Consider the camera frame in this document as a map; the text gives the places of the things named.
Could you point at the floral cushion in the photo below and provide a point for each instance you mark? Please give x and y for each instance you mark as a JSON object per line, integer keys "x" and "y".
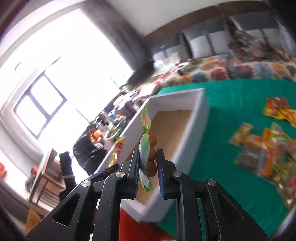
{"x": 246, "y": 48}

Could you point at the green packet of brown snacks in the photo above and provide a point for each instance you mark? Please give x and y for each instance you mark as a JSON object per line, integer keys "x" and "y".
{"x": 147, "y": 152}

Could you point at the black bag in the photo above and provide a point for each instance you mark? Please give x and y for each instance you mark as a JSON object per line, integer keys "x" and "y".
{"x": 88, "y": 156}

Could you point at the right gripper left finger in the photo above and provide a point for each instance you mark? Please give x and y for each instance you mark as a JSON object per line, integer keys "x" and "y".
{"x": 91, "y": 211}

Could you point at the brown nut snack bag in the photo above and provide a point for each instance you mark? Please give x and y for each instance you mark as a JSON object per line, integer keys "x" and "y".
{"x": 252, "y": 154}

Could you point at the wooden side table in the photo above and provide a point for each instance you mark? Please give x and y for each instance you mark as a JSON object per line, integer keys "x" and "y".
{"x": 48, "y": 182}

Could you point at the grey curtain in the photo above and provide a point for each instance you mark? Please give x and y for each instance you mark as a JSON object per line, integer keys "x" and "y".
{"x": 120, "y": 33}

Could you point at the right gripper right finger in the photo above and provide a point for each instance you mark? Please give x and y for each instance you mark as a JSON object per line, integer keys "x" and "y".
{"x": 205, "y": 210}

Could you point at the orange carrot snack packet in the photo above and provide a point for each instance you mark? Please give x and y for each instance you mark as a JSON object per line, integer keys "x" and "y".
{"x": 267, "y": 170}

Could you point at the red yellow snack packet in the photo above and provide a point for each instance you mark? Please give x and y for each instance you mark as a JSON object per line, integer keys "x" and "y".
{"x": 279, "y": 108}

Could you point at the floral sofa blanket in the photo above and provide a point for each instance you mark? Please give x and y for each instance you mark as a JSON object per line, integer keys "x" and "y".
{"x": 224, "y": 67}

